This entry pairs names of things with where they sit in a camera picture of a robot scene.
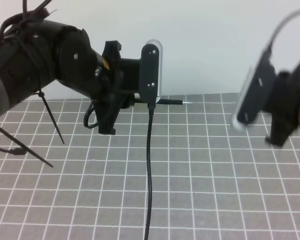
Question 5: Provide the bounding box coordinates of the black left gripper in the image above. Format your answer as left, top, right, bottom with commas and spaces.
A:
89, 40, 141, 135

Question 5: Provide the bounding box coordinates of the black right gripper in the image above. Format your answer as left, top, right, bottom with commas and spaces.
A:
263, 62, 300, 147

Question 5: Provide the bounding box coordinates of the black pen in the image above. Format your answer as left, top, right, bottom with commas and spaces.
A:
133, 97, 192, 106

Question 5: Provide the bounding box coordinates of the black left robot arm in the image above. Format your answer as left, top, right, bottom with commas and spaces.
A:
0, 20, 139, 135

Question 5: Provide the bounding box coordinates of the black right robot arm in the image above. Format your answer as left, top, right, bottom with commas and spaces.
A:
262, 63, 300, 148

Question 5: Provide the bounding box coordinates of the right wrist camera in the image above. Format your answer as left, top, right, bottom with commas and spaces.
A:
231, 45, 277, 131

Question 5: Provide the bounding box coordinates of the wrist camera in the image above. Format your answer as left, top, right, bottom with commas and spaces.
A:
231, 45, 277, 131
138, 39, 163, 105

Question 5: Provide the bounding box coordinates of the left camera cable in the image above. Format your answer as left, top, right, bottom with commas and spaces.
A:
143, 101, 156, 240

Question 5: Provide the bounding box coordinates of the camera cable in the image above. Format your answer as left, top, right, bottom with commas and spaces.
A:
264, 7, 300, 51
143, 101, 156, 240

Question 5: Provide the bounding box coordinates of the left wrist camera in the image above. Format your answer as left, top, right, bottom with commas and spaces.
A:
138, 39, 163, 105

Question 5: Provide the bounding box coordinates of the right camera cable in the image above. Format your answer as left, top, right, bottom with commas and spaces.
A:
264, 7, 300, 51

